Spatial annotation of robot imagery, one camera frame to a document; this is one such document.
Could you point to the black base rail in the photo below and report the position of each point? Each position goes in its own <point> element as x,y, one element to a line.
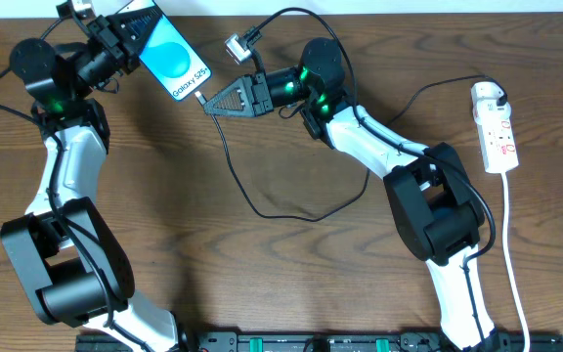
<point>416,341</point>

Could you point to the white USB charger plug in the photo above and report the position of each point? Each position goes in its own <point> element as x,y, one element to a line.
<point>489,103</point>

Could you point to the blue Galaxy smartphone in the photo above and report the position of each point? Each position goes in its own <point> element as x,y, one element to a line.
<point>169,56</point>

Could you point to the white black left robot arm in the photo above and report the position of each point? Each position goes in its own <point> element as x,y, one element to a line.
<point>70,265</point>

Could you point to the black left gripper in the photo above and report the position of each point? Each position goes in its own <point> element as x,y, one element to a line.
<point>110,37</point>

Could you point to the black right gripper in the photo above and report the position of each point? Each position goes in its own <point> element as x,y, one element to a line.
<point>260,93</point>

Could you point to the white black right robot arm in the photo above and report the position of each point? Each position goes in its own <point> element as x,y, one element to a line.
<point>436,210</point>

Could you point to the white power strip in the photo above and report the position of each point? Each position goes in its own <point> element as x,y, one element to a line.
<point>498,146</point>

